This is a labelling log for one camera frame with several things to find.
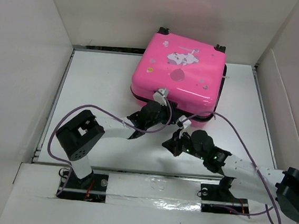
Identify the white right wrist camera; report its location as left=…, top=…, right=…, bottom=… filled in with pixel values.
left=177, top=115, right=191, bottom=138

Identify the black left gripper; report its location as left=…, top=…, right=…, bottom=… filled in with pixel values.
left=145, top=99, right=183, bottom=132

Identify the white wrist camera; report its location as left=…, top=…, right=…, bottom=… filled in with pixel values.
left=152, top=88, right=169, bottom=106
left=177, top=115, right=191, bottom=138

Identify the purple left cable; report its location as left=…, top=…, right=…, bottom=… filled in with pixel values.
left=43, top=86, right=175, bottom=207

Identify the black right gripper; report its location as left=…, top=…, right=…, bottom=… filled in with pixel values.
left=161, top=125, right=208, bottom=160

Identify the white foam block rail cover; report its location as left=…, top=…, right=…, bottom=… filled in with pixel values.
left=105, top=173, right=201, bottom=212

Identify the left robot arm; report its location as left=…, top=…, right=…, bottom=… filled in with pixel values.
left=54, top=101, right=173, bottom=189

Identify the pink hard-shell suitcase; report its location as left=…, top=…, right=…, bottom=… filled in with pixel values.
left=130, top=27, right=227, bottom=128

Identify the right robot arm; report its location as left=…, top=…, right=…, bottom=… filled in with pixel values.
left=162, top=129, right=299, bottom=223

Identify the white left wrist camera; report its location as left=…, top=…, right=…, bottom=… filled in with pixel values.
left=152, top=88, right=169, bottom=106

